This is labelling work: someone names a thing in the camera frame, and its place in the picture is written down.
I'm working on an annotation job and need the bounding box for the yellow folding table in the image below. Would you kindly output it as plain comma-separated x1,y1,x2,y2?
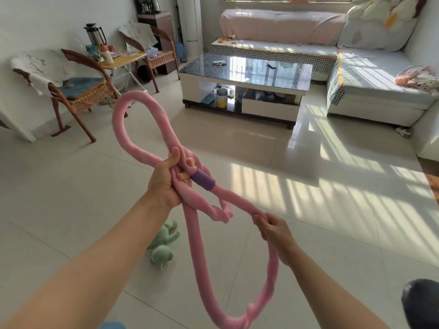
99,51,149,95

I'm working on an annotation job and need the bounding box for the person's left hand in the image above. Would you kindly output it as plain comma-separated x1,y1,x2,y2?
145,146,193,210

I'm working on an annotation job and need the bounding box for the white corner sofa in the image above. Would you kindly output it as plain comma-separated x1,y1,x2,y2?
208,0,439,128

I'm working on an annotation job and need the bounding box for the pink sofa cover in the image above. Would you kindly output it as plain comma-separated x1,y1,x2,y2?
219,9,346,46

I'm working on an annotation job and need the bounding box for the steel thermos flask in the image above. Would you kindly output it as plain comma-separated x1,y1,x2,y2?
84,23,107,47

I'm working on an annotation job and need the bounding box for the white plastic bottle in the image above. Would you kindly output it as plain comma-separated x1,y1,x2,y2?
99,44,114,65

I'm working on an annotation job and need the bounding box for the white cloth chair cover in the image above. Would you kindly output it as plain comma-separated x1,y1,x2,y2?
9,48,75,97

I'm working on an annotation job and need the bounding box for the blue seat cushion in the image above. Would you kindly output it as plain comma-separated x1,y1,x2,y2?
58,77,105,101

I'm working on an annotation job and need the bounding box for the white standing air conditioner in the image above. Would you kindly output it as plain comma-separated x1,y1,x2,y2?
175,0,203,60

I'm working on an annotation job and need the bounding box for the brown rattan chair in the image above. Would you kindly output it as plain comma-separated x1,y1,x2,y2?
118,25,181,94
12,48,129,143

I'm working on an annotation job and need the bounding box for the pink hula hoop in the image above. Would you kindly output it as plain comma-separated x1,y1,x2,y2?
111,90,280,329

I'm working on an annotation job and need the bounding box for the flower print cushion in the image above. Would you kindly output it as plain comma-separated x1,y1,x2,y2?
337,0,429,53

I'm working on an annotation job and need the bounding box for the person's right forearm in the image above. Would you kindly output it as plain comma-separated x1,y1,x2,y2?
278,246,391,329

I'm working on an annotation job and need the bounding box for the person's left forearm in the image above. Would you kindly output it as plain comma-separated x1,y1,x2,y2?
0,195,172,329

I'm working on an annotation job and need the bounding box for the brown wooden cabinet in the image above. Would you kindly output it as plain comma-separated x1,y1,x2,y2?
136,11,177,74

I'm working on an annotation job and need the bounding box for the person's right hand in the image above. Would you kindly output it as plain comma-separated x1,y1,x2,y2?
252,212,300,267

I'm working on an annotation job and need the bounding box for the glass top coffee table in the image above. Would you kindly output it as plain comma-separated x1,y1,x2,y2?
177,53,313,130

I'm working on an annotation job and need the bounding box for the pale green plush rabbit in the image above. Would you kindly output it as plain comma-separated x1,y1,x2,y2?
146,219,182,270

